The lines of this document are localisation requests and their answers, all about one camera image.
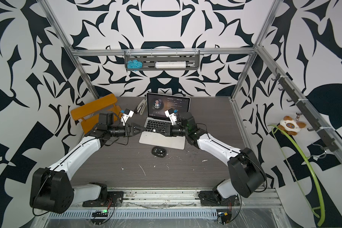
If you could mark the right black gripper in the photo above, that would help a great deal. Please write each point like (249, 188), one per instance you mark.
(165, 131)

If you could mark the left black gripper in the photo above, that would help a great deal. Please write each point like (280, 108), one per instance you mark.
(129, 132)

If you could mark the black wireless mouse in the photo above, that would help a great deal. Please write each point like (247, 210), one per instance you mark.
(159, 152)

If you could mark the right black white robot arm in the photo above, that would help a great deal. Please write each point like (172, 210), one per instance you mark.
(246, 172)

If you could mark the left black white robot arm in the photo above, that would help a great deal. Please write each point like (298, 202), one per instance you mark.
(51, 189)

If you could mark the silver laptop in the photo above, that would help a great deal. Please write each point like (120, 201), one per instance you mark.
(156, 106)

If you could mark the black silver stapler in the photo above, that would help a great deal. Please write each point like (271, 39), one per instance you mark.
(141, 107)

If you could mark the orange two-tier stand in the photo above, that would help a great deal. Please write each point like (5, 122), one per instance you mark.
(88, 114)

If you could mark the teal scrubber ball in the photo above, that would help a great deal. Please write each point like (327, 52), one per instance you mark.
(134, 64)

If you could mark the white roll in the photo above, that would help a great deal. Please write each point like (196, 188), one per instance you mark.
(170, 65)

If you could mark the left small electronics board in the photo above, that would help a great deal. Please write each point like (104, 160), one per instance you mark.
(100, 214)

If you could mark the small electronics board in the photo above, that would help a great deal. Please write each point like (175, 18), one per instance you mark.
(100, 214)
(224, 217)

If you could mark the right small electronics board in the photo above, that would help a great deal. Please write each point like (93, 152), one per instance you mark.
(224, 217)

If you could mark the brown white plush toy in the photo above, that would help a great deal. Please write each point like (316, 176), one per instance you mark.
(291, 126)

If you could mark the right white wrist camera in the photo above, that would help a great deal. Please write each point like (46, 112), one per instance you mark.
(172, 115)

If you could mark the grey wall tray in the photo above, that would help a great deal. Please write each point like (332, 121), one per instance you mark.
(192, 59)

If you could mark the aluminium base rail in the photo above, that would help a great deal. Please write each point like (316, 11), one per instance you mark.
(175, 198)

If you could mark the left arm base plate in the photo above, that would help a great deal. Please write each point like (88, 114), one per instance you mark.
(114, 198)

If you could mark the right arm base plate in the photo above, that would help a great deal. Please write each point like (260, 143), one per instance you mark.
(210, 198)

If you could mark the grey hook rail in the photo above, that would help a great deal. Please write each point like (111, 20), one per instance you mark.
(316, 121)

